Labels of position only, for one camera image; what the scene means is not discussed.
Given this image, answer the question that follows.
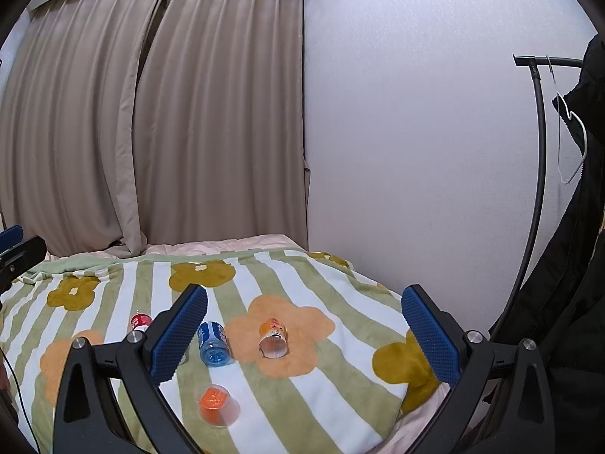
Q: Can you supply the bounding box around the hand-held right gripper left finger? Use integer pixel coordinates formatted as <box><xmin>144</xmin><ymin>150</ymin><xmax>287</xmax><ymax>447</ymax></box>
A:
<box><xmin>53</xmin><ymin>284</ymin><xmax>209</xmax><ymax>454</ymax></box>

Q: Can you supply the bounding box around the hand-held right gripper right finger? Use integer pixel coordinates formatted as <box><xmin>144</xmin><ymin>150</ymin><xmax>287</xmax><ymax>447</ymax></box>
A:
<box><xmin>401</xmin><ymin>285</ymin><xmax>555</xmax><ymax>454</ymax></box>

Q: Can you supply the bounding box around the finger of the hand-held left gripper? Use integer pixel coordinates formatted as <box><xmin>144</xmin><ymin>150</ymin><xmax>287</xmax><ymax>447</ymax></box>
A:
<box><xmin>0</xmin><ymin>224</ymin><xmax>47</xmax><ymax>294</ymax></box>

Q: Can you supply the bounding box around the orange printed clear cup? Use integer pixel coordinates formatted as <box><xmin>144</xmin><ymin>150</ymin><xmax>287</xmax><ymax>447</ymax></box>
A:
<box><xmin>258</xmin><ymin>318</ymin><xmax>289</xmax><ymax>359</ymax></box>

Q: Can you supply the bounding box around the blue clear cup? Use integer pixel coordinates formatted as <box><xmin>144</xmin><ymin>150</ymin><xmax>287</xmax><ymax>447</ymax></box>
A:
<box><xmin>197</xmin><ymin>320</ymin><xmax>233</xmax><ymax>367</ymax></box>

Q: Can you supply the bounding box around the red clear cup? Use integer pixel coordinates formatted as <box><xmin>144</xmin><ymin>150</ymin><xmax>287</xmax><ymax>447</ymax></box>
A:
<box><xmin>129</xmin><ymin>309</ymin><xmax>154</xmax><ymax>334</ymax></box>

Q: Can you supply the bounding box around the plain orange clear cup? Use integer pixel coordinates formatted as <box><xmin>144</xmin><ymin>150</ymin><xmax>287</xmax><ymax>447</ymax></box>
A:
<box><xmin>196</xmin><ymin>382</ymin><xmax>242</xmax><ymax>429</ymax></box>

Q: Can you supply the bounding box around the flower striped blanket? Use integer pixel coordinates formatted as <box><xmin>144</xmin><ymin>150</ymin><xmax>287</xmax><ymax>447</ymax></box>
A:
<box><xmin>0</xmin><ymin>248</ymin><xmax>442</xmax><ymax>454</ymax></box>

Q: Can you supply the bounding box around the beige curtain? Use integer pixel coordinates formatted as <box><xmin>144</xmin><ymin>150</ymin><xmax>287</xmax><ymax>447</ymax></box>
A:
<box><xmin>133</xmin><ymin>0</ymin><xmax>306</xmax><ymax>247</ymax></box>
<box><xmin>0</xmin><ymin>0</ymin><xmax>177</xmax><ymax>258</ymax></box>

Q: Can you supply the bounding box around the black coat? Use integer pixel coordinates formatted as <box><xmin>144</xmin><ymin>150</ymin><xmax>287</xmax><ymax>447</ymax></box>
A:
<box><xmin>489</xmin><ymin>35</ymin><xmax>605</xmax><ymax>454</ymax></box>

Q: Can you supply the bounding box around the black clothes rack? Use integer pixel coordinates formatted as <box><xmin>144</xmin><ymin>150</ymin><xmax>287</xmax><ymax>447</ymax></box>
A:
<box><xmin>492</xmin><ymin>54</ymin><xmax>587</xmax><ymax>336</ymax></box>

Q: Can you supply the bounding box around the white clothes hanger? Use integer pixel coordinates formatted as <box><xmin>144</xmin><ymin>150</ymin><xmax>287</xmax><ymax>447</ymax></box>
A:
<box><xmin>551</xmin><ymin>92</ymin><xmax>589</xmax><ymax>185</ymax></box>

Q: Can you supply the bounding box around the black cable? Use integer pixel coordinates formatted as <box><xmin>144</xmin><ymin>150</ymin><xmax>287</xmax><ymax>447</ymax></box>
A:
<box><xmin>0</xmin><ymin>340</ymin><xmax>26</xmax><ymax>429</ymax></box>

